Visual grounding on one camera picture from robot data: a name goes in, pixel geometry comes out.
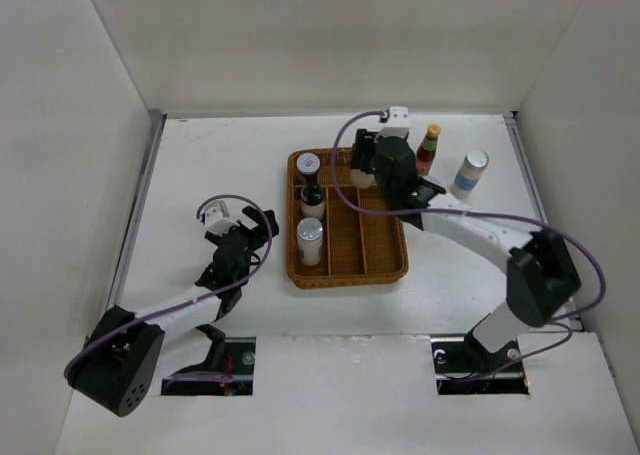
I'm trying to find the red chili sauce bottle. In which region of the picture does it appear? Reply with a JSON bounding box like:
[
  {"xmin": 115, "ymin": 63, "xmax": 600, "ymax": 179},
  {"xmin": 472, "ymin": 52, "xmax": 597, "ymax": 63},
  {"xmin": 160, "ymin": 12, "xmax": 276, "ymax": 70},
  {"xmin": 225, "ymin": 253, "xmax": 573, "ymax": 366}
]
[{"xmin": 416, "ymin": 124, "xmax": 441, "ymax": 175}]

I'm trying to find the white jar silver lid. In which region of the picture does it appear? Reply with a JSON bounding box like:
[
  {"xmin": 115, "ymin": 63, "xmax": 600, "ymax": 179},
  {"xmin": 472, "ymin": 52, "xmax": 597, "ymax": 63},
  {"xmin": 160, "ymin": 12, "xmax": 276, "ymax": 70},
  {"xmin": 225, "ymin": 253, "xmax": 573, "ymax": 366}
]
[{"xmin": 296, "ymin": 217, "xmax": 324, "ymax": 266}]

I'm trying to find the dark sauce bottle black cap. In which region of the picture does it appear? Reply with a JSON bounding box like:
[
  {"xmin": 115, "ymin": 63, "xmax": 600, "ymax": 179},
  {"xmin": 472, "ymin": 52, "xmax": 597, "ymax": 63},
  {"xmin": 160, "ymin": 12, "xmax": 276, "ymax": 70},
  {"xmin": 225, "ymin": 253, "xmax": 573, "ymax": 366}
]
[{"xmin": 300, "ymin": 175, "xmax": 326, "ymax": 221}]

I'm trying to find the spice jar white red lid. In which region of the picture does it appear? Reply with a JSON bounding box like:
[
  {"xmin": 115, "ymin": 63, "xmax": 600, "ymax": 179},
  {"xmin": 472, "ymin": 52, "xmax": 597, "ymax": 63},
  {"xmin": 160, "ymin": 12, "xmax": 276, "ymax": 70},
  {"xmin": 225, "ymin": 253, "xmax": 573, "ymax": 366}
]
[
  {"xmin": 423, "ymin": 175, "xmax": 443, "ymax": 186},
  {"xmin": 296, "ymin": 152, "xmax": 321, "ymax": 179}
]

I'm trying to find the clear top salt grinder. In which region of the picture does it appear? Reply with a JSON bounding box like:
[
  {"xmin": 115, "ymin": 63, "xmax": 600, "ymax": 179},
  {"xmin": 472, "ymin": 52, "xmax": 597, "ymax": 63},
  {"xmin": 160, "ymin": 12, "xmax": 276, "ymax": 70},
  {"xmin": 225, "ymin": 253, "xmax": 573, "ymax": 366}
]
[{"xmin": 350, "ymin": 169, "xmax": 376, "ymax": 190}]

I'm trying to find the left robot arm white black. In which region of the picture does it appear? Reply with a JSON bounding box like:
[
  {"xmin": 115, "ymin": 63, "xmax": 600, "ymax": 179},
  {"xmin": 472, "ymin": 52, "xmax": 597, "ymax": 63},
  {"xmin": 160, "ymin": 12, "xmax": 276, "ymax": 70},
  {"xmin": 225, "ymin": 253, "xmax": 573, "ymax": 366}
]
[{"xmin": 64, "ymin": 202, "xmax": 279, "ymax": 417}]

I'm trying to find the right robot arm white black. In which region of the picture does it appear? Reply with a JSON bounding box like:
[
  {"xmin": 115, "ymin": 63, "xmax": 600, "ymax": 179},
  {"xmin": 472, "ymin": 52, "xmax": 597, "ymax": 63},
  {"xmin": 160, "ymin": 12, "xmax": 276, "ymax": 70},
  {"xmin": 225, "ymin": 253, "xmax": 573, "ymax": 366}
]
[{"xmin": 351, "ymin": 129, "xmax": 581, "ymax": 371}]

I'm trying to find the tall jar silver lid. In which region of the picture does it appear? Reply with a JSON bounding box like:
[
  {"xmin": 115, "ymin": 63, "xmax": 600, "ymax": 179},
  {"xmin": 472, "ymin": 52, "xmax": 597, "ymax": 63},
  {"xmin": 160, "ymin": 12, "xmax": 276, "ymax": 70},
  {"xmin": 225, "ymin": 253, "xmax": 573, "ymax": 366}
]
[{"xmin": 450, "ymin": 150, "xmax": 489, "ymax": 199}]

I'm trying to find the brown wicker basket tray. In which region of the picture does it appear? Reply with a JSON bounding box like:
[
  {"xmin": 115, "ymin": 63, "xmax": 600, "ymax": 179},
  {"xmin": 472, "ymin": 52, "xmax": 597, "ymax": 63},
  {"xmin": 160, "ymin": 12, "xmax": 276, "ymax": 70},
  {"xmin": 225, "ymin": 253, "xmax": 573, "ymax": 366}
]
[{"xmin": 286, "ymin": 148, "xmax": 409, "ymax": 289}]

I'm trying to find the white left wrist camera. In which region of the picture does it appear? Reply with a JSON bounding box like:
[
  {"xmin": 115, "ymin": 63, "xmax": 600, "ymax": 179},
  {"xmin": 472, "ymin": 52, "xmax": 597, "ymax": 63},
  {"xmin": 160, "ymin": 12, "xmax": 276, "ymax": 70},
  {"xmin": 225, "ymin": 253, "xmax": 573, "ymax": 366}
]
[{"xmin": 198, "ymin": 201, "xmax": 240, "ymax": 236}]

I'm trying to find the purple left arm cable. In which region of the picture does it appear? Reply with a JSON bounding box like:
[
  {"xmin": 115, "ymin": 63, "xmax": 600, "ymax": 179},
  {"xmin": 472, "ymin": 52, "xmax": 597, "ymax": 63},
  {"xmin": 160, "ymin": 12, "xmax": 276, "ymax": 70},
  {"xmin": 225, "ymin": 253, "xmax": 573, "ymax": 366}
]
[{"xmin": 63, "ymin": 194, "xmax": 274, "ymax": 381}]

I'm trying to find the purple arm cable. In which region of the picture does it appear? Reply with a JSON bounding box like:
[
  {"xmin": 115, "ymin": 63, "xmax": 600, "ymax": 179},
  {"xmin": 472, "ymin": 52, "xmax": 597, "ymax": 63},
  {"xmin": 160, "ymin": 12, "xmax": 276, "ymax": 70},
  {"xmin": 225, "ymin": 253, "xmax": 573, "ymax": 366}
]
[
  {"xmin": 63, "ymin": 194, "xmax": 274, "ymax": 381},
  {"xmin": 330, "ymin": 109, "xmax": 607, "ymax": 371}
]

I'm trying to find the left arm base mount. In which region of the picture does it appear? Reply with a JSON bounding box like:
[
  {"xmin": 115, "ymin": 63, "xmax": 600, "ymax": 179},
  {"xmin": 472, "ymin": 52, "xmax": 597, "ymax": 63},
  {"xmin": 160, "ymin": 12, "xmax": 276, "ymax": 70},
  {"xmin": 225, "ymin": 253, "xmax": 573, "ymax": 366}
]
[{"xmin": 160, "ymin": 324, "xmax": 256, "ymax": 397}]

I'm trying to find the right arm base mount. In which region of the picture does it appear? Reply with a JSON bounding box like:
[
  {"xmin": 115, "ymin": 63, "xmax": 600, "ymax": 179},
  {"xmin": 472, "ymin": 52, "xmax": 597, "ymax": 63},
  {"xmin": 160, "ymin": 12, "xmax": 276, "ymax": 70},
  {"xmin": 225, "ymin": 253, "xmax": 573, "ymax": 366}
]
[{"xmin": 431, "ymin": 337, "xmax": 529, "ymax": 396}]

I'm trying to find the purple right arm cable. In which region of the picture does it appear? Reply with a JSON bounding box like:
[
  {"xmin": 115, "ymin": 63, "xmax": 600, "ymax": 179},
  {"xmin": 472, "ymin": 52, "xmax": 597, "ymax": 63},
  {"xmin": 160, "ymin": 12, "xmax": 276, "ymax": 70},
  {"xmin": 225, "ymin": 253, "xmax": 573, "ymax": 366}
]
[{"xmin": 330, "ymin": 109, "xmax": 607, "ymax": 371}]

